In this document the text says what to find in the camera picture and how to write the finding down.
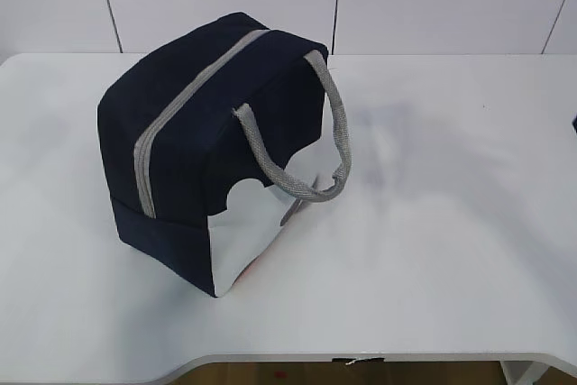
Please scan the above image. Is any navy blue lunch bag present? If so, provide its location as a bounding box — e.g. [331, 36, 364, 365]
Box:
[97, 13, 352, 298]

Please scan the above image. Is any white table leg frame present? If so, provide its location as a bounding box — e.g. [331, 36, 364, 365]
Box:
[499, 353, 576, 384]

